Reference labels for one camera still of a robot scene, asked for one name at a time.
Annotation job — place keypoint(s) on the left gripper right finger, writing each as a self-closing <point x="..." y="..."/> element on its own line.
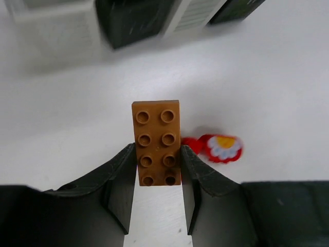
<point x="221" y="212"/>

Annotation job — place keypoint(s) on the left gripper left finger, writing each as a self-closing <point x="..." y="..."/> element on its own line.
<point x="93" y="210"/>

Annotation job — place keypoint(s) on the red flower lego piece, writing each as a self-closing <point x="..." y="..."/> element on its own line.
<point x="221" y="148"/>

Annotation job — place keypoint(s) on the long red lego brick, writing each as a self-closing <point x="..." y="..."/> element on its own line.
<point x="195" y="144"/>

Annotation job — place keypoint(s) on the orange lego plate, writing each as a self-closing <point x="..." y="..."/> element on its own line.
<point x="158" y="140"/>

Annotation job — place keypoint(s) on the white slotted bin far left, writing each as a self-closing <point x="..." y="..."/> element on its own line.
<point x="56" y="32"/>

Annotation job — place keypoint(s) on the white slotted bin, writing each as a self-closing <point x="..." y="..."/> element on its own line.
<point x="189" y="15"/>
<point x="56" y="32"/>

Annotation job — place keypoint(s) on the black slotted bin centre left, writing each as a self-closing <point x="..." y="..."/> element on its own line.
<point x="126" y="22"/>

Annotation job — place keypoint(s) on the black slotted bin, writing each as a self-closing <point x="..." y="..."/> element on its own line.
<point x="126" y="22"/>
<point x="235" y="10"/>

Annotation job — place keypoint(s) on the white slotted bin centre right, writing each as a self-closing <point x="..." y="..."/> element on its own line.
<point x="189" y="15"/>

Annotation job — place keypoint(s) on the black slotted bin far right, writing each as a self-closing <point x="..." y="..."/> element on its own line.
<point x="235" y="10"/>

